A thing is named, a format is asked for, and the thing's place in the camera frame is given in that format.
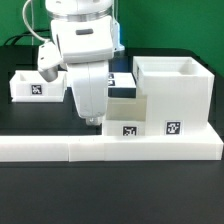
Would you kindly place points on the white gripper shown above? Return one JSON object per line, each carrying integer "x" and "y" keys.
{"x": 91, "y": 105}

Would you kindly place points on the white front drawer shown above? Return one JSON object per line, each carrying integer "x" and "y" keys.
{"x": 125, "y": 117}

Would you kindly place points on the white drawer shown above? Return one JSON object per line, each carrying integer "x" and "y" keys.
{"x": 29, "y": 86}
{"x": 125, "y": 117}

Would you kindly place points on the white drawer cabinet box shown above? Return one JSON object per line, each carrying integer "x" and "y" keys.
{"x": 178, "y": 94}

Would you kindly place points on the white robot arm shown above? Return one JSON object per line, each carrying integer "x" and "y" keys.
{"x": 86, "y": 34}

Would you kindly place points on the white rear drawer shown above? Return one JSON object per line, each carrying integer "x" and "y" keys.
{"x": 29, "y": 86}

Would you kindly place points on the white marker sheet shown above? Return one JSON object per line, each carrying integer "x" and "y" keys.
{"x": 120, "y": 80}

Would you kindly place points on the white L-shaped fence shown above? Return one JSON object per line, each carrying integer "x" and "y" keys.
{"x": 205, "y": 145}

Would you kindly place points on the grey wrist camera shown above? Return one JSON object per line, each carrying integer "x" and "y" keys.
{"x": 48, "y": 60}

